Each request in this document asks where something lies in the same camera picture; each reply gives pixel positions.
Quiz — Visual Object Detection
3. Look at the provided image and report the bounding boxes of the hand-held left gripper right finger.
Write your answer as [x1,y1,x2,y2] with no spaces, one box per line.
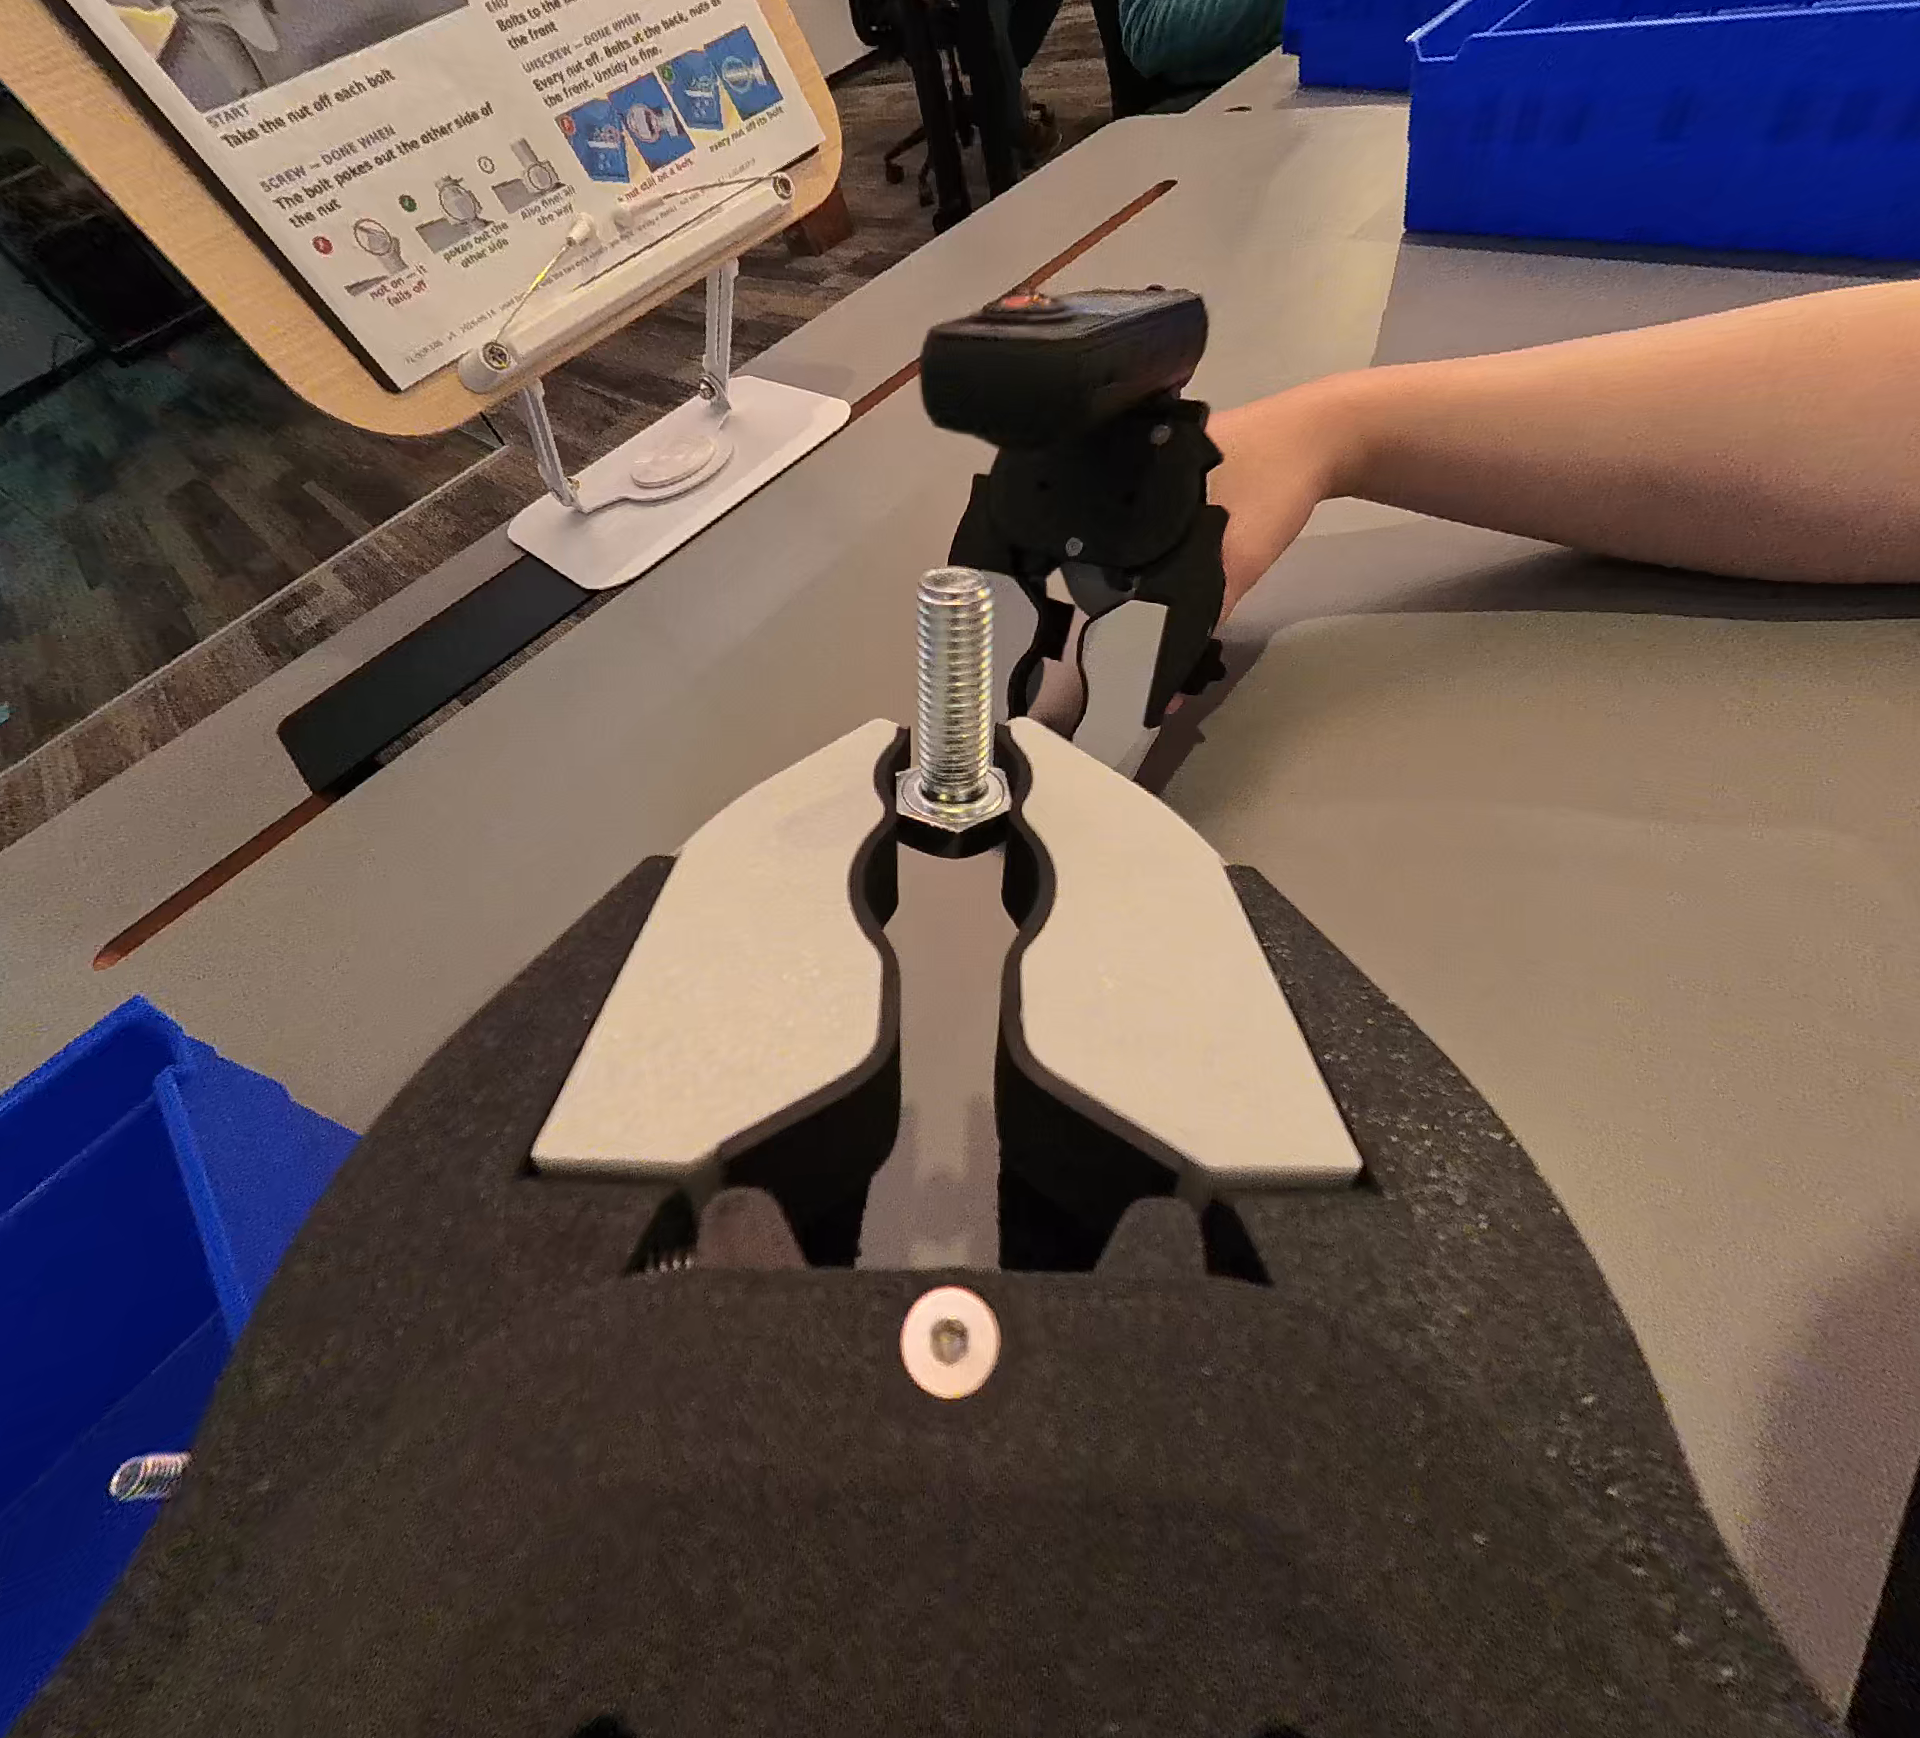
[998,715,1369,1197]

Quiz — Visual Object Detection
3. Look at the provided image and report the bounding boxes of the brown wooden post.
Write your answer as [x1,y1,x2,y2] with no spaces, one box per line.
[696,0,858,258]

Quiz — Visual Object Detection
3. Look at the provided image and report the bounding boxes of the white page holder bar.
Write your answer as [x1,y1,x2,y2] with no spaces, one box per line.
[456,170,794,398]

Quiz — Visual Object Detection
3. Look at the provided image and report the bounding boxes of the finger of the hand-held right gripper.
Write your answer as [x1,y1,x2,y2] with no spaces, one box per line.
[1069,601,1188,785]
[1005,562,1082,728]

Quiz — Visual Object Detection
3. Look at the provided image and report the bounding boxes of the black metal stand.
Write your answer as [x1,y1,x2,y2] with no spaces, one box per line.
[877,0,1026,237]

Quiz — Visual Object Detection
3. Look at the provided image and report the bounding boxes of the white stand base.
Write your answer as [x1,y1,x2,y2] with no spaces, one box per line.
[506,261,854,592]

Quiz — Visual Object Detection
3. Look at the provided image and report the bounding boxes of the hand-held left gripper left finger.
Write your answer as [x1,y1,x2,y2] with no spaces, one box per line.
[531,719,908,1192]

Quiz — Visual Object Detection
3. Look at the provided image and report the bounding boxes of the printed instruction sheet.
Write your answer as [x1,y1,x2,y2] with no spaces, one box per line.
[0,0,828,391]

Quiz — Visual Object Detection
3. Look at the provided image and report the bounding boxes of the person's right hand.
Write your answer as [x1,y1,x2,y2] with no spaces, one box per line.
[1205,389,1360,639]

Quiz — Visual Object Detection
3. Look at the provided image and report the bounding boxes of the person's right forearm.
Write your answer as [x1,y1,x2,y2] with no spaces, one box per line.
[1312,280,1920,588]

